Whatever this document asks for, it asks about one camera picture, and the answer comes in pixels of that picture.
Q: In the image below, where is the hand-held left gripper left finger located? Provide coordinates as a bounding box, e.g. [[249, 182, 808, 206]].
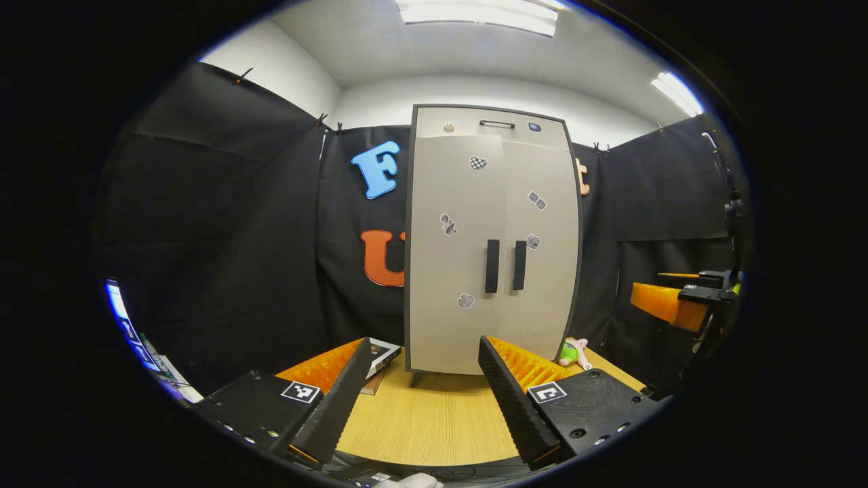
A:
[[192, 337, 374, 470]]

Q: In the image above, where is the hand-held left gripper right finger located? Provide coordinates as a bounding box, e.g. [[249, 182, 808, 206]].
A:
[[478, 333, 663, 470]]

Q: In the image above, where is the grey shoe cabinet door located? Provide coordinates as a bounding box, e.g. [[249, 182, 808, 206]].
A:
[[500, 139, 580, 363], [409, 134, 506, 375]]

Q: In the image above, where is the grey shoe cabinet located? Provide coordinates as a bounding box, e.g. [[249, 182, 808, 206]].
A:
[[404, 104, 584, 388]]

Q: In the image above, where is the grey cabinet drawer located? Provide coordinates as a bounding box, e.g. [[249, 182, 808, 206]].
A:
[[415, 106, 570, 151]]

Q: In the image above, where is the black metal stand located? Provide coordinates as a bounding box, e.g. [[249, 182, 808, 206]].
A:
[[701, 131, 745, 272]]

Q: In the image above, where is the grey photo cover book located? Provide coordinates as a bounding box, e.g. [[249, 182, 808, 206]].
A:
[[366, 338, 402, 380]]

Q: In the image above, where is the green and pink plush toy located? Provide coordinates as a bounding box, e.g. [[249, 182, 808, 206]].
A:
[[558, 337, 593, 371]]

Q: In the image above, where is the ceiling light panel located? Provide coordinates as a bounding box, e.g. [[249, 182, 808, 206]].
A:
[[651, 71, 705, 117], [395, 0, 560, 38]]

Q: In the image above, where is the clear plastic bottle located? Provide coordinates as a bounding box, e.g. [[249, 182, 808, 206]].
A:
[[142, 335, 170, 373]]

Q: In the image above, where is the black backdrop cloth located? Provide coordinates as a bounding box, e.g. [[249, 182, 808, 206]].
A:
[[95, 62, 747, 397]]

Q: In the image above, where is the computer monitor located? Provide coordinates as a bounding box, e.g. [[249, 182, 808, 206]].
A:
[[105, 278, 163, 373]]

